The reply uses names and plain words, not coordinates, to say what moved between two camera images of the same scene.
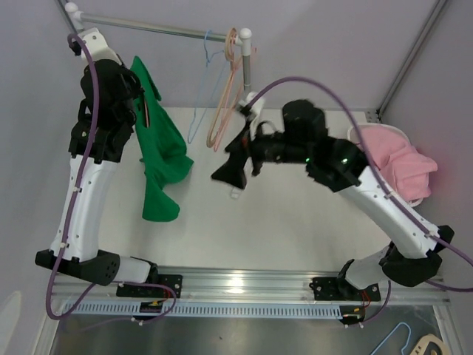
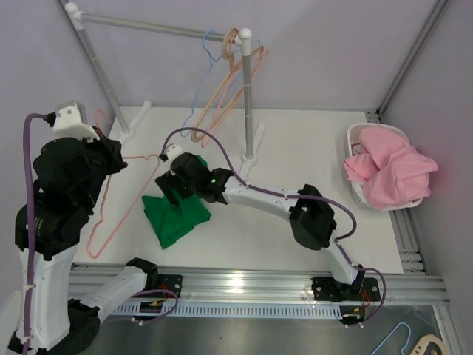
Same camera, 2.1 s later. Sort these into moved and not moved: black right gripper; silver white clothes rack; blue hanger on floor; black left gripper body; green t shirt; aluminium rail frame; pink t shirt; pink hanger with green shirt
Moved: pink hanger with green shirt; black left gripper body; green t shirt; black right gripper
Not moved: pink t shirt; blue hanger on floor; aluminium rail frame; silver white clothes rack
